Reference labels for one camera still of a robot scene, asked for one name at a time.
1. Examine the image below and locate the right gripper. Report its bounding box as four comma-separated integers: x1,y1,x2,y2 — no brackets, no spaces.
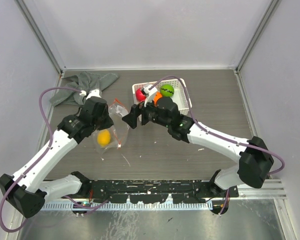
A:
122,93,171,129

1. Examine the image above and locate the yellow lemon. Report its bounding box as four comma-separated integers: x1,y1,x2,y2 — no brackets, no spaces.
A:
97,129,111,147

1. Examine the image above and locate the clear zip top bag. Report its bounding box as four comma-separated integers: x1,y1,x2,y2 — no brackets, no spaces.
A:
91,98,130,156

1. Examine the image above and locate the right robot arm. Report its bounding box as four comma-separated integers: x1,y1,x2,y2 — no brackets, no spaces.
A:
122,97,274,197

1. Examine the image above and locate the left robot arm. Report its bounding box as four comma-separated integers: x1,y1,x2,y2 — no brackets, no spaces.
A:
0,96,114,219

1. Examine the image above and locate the red apple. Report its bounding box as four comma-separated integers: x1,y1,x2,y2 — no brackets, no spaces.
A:
135,88,147,102

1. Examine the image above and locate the orange fruit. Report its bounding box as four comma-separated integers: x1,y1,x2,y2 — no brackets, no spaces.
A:
153,92,163,106

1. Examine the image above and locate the green watermelon ball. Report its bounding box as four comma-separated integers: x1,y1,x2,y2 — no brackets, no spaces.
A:
160,84,175,97

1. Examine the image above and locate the grey cloth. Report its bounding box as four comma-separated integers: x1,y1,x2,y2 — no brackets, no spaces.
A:
49,71,120,107

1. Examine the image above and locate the white plastic basket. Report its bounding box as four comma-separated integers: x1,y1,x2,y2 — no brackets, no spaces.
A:
131,78,192,115

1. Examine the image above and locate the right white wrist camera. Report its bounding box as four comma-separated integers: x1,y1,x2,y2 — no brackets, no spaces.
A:
141,83,157,106

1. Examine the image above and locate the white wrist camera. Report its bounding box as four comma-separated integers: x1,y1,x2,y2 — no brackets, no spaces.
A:
141,83,157,106
79,89,102,99

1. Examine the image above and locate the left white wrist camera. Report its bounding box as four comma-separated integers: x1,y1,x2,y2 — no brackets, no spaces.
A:
79,89,102,99

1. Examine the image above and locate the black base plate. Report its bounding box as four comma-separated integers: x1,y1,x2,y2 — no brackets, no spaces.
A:
69,180,226,204

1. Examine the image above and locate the grey cable duct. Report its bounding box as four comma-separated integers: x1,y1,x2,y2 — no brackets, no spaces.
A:
41,200,213,211

